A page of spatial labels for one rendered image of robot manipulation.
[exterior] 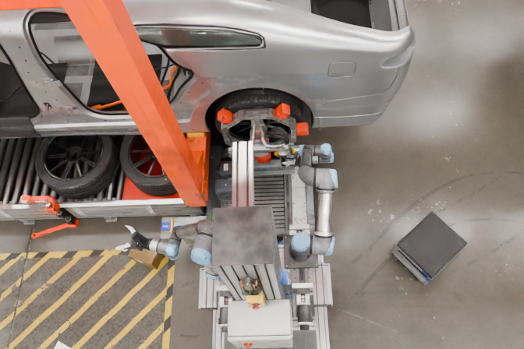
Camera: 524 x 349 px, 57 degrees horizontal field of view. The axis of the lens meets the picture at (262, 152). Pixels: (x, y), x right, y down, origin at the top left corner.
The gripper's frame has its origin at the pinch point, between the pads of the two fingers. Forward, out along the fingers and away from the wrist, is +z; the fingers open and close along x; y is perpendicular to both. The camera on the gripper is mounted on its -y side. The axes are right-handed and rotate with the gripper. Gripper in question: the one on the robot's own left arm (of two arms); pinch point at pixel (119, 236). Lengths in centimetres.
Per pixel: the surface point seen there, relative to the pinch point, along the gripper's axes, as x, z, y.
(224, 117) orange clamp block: 99, -37, -1
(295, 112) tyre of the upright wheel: 119, -82, 7
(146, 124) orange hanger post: 42, -17, -60
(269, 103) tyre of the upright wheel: 113, -65, -5
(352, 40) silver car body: 125, -115, -61
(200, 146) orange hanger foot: 100, -12, 42
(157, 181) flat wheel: 74, 20, 64
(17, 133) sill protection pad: 72, 125, 27
